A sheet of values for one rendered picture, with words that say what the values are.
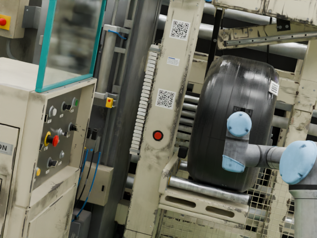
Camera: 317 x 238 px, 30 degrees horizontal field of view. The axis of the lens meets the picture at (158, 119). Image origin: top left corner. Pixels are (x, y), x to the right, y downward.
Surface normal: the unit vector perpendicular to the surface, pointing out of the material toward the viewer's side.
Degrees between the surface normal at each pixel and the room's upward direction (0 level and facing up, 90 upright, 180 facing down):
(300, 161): 83
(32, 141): 90
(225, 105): 67
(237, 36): 90
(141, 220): 90
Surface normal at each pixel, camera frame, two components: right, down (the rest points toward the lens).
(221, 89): -0.04, -0.41
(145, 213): -0.18, 0.16
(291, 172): -0.88, -0.28
